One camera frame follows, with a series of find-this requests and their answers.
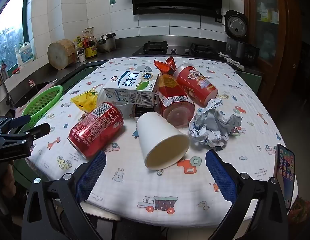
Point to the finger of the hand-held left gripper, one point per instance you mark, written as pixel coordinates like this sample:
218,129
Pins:
37,131
18,121

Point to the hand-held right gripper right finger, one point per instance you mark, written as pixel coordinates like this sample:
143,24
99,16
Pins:
220,177

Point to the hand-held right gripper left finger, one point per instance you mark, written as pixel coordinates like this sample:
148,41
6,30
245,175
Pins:
91,177

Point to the green perforated plastic basket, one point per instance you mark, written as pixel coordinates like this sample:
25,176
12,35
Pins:
44,100

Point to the red cola can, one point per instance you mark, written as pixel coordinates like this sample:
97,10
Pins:
95,130

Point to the silver foil paper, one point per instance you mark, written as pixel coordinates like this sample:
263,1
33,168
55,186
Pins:
210,125

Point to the yellow plastic wrapper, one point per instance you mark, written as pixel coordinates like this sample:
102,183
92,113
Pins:
85,100

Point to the white paper cup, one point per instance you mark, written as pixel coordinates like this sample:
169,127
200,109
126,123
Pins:
155,135

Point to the red label plastic bottle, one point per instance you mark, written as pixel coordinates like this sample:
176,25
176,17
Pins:
172,97

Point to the red cartoon snack cup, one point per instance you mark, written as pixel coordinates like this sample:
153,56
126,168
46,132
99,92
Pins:
195,85

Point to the white green milk carton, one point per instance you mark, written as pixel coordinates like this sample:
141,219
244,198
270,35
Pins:
132,87

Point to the orange red snack wrapper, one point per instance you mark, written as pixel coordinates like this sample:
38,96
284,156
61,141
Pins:
165,65

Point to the dark kitchen sink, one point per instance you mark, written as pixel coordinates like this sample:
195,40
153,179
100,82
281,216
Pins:
27,96

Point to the steel kitchen faucet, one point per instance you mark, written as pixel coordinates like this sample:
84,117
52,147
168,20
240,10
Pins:
6,97

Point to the red white small scrubber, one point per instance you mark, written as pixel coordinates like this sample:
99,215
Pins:
32,83

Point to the printed cartoon tablecloth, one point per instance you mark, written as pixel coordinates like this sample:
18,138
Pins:
145,185

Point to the white plastic bottle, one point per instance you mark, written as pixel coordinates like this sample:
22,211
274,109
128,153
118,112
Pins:
17,57

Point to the smartphone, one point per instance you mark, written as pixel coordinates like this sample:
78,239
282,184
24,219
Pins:
285,170

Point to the blue white detergent bottle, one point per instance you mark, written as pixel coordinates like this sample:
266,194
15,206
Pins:
26,53

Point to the round wooden chopping block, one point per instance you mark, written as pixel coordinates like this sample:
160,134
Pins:
61,55

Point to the small dark packet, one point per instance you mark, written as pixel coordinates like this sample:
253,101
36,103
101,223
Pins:
140,110

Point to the red patterned bag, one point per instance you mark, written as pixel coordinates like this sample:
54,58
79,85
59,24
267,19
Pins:
299,207

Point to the small white cup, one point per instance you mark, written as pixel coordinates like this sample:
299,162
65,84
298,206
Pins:
81,57

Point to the green framed window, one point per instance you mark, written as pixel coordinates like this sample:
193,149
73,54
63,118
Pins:
9,30

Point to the yellow tin can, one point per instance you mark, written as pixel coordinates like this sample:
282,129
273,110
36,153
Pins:
91,52

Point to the steel pressure cooker pot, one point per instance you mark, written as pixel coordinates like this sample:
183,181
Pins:
106,45

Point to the white cloth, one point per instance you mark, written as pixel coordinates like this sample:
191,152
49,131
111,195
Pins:
232,61

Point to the black gas stove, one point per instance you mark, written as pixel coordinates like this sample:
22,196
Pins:
155,47

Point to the black rice cooker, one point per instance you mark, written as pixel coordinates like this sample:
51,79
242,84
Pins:
236,25

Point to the wooden glass door cabinet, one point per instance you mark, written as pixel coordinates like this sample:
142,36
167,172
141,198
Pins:
287,30

